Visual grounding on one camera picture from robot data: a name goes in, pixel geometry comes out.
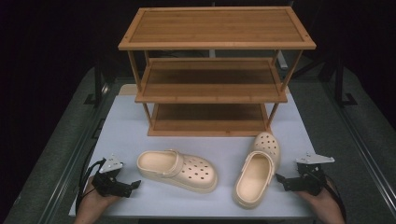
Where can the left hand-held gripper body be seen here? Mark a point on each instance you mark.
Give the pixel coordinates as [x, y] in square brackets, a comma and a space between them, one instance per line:
[109, 183]

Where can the white bar behind rack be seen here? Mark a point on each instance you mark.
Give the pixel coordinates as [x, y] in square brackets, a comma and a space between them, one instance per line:
[281, 60]

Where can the black metal stand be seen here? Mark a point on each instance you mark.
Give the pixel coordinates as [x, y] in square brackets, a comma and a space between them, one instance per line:
[341, 84]
[98, 84]

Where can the three-tier bamboo shoe rack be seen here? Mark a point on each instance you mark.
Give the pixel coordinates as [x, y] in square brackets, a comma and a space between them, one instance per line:
[214, 28]

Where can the person's right hand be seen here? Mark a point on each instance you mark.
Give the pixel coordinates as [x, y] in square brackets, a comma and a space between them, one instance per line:
[320, 200]

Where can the person's left hand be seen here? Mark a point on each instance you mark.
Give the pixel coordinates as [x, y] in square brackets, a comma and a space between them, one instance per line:
[96, 200]

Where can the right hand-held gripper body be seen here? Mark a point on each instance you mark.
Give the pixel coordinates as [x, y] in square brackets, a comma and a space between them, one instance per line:
[306, 182]

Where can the cream foam clog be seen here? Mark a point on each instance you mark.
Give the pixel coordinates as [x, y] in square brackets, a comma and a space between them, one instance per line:
[253, 180]
[190, 172]

